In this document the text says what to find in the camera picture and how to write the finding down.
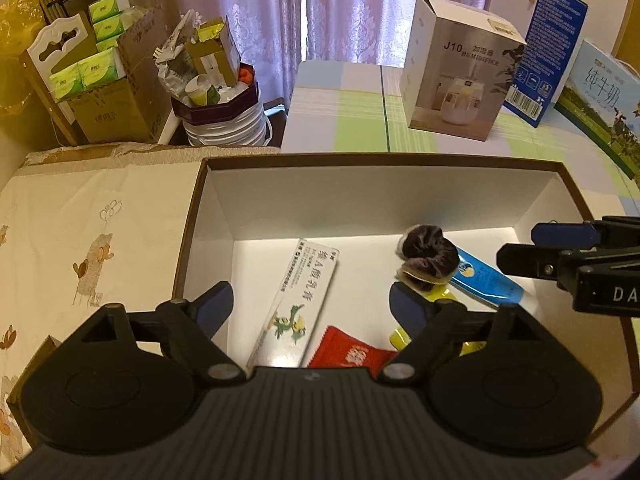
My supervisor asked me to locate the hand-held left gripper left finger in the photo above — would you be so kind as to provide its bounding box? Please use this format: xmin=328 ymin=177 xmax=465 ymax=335
xmin=77 ymin=280 xmax=248 ymax=386

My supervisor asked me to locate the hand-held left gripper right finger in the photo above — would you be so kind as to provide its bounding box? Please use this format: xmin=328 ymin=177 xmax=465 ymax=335
xmin=380 ymin=281 xmax=546 ymax=386

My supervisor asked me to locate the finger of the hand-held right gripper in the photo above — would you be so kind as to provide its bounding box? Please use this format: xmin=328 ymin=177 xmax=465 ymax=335
xmin=531 ymin=221 xmax=606 ymax=250
xmin=496 ymin=242 xmax=566 ymax=283

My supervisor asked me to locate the yellow snack packet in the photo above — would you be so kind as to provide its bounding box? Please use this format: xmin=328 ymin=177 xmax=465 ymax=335
xmin=390 ymin=285 xmax=488 ymax=356

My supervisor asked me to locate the blue cream tube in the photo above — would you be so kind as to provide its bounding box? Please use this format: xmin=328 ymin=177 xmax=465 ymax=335
xmin=447 ymin=247 xmax=531 ymax=307

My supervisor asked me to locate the dark hair scrunchie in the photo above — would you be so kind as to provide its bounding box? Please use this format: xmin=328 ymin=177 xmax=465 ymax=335
xmin=396 ymin=224 xmax=460 ymax=291

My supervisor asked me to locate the red candy packet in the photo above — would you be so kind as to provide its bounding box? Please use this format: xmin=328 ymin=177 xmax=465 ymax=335
xmin=306 ymin=325 xmax=401 ymax=376

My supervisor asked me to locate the white ointment box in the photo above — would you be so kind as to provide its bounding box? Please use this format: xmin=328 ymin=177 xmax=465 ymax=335
xmin=245 ymin=237 xmax=342 ymax=373

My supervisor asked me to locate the brown storage box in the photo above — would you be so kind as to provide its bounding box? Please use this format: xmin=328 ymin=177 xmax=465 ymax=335
xmin=5 ymin=155 xmax=640 ymax=453

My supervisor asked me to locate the green milk carton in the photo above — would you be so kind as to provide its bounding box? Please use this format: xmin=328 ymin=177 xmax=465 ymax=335
xmin=552 ymin=40 xmax=640 ymax=183

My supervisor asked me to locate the cartoon printed bed sheet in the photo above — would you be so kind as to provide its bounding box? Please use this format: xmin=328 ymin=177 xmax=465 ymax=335
xmin=0 ymin=144 xmax=281 ymax=461

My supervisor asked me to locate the white striped bucket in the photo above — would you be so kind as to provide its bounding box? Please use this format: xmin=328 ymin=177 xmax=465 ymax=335
xmin=182 ymin=87 xmax=273 ymax=148

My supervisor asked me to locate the blue printed carton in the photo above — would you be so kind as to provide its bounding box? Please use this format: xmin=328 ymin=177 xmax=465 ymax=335
xmin=502 ymin=0 xmax=588 ymax=128

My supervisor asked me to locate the purple octagonal box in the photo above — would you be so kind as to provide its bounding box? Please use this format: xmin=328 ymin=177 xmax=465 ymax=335
xmin=170 ymin=65 xmax=261 ymax=126

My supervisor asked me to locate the white humidifier box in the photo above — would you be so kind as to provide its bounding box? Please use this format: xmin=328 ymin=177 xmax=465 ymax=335
xmin=400 ymin=0 xmax=528 ymax=142

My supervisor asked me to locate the white paper cup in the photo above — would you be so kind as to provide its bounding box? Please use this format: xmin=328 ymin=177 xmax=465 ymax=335
xmin=185 ymin=75 xmax=221 ymax=106

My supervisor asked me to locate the brown cardboard box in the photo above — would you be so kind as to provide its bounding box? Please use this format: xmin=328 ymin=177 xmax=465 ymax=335
xmin=65 ymin=5 xmax=173 ymax=145

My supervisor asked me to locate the clear plastic bag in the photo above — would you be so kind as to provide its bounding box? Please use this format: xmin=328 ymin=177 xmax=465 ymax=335
xmin=155 ymin=10 xmax=206 ymax=96

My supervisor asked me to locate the lilac lace curtain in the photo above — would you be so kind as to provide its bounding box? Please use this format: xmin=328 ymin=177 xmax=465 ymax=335
xmin=117 ymin=0 xmax=498 ymax=111

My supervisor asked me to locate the white carved wooden rack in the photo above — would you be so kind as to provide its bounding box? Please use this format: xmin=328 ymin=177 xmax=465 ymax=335
xmin=20 ymin=12 xmax=98 ymax=146

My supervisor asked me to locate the yellow plastic bag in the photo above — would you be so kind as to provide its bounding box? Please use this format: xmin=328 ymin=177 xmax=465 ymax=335
xmin=0 ymin=0 xmax=48 ymax=116

